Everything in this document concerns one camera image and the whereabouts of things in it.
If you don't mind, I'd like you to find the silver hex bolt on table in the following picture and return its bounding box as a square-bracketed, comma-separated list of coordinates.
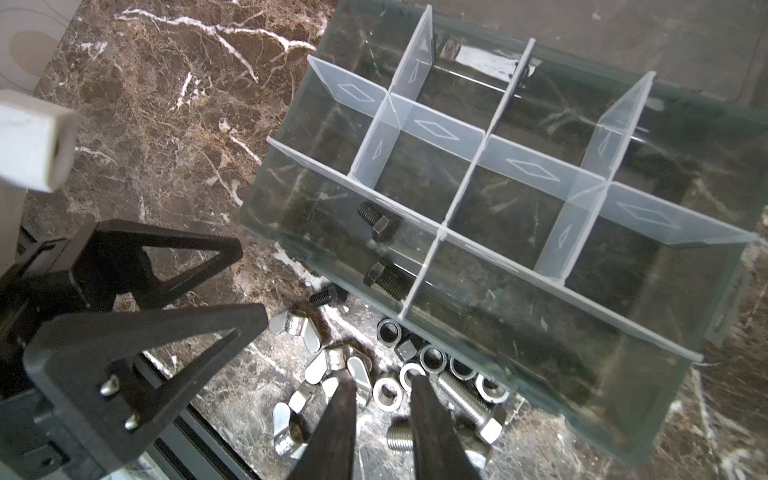
[437, 371, 507, 445]

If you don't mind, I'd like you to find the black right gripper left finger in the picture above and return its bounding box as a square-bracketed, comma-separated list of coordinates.
[288, 378, 357, 480]

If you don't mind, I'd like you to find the black hex bolt in box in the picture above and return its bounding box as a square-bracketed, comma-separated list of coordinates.
[357, 201, 402, 242]

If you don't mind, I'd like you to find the silver wing nut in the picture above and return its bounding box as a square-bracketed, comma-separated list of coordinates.
[268, 309, 322, 353]

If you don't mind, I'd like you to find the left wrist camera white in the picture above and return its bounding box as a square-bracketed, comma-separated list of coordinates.
[1, 89, 79, 192]

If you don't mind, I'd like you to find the silver hex nut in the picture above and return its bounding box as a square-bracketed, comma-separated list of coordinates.
[372, 377, 404, 413]

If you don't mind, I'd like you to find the black hex bolt on table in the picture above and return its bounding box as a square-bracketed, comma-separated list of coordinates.
[308, 283, 349, 308]

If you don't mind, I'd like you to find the clear plastic organizer box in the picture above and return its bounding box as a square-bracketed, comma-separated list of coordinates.
[240, 1, 767, 462]

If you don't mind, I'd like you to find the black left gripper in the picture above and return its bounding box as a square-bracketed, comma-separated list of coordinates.
[1, 219, 268, 479]

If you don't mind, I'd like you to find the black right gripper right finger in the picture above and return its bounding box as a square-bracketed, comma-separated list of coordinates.
[410, 376, 480, 479]

